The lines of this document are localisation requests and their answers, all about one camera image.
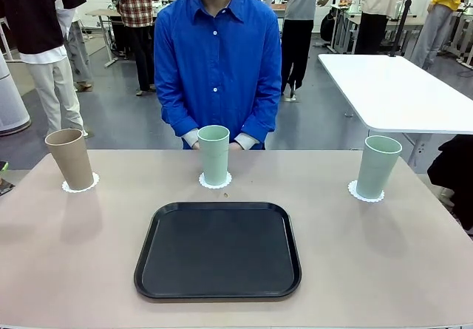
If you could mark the person's right hand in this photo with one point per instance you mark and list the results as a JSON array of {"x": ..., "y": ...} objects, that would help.
[{"x": 196, "y": 146}]

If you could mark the black backpack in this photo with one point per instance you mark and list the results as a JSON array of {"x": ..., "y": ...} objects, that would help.
[{"x": 327, "y": 26}]

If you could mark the white background table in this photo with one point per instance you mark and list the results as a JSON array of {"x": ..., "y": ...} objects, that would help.
[{"x": 399, "y": 92}]

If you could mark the person's right forearm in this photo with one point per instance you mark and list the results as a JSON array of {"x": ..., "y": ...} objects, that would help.
[{"x": 177, "y": 122}]

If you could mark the person's left hand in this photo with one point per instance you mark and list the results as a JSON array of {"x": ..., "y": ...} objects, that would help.
[{"x": 234, "y": 146}]

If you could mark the seated person beside table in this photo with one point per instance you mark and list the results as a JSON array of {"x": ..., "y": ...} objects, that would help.
[{"x": 454, "y": 166}]

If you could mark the white cylindrical air purifier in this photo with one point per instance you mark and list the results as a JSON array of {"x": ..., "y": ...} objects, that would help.
[{"x": 11, "y": 96}]

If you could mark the pale green plastic cup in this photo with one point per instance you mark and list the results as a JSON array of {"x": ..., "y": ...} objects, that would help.
[
  {"x": 378, "y": 166},
  {"x": 213, "y": 155}
]

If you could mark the black tripod pole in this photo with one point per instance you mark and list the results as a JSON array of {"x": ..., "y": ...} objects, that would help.
[{"x": 401, "y": 26}]

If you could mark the black plastic tray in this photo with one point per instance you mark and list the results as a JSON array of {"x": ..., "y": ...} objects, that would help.
[{"x": 218, "y": 251}]

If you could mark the white scalloped paper coaster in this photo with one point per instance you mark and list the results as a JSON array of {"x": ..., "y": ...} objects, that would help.
[
  {"x": 353, "y": 192},
  {"x": 229, "y": 181},
  {"x": 95, "y": 181}
]

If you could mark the person in yellow top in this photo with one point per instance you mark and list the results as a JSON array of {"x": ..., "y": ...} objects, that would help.
[{"x": 443, "y": 3}]

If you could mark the person in grey shirt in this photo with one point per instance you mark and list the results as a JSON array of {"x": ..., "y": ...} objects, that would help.
[{"x": 299, "y": 3}]

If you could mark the man in black tee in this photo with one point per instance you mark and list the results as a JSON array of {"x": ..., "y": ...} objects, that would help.
[{"x": 37, "y": 18}]

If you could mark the person in plaid shirt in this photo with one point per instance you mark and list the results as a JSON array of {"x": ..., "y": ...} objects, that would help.
[{"x": 138, "y": 3}]

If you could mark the person in grey trousers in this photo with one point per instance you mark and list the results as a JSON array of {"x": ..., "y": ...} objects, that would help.
[{"x": 79, "y": 48}]

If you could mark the person's blue shirt torso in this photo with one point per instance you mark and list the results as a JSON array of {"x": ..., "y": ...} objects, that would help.
[{"x": 218, "y": 66}]

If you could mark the person's left forearm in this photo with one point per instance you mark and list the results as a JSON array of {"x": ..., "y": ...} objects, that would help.
[{"x": 258, "y": 125}]

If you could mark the brown plastic cup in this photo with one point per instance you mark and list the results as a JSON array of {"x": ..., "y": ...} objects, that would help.
[{"x": 70, "y": 159}]

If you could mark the wooden background desk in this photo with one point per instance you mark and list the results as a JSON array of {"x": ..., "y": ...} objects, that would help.
[{"x": 101, "y": 13}]

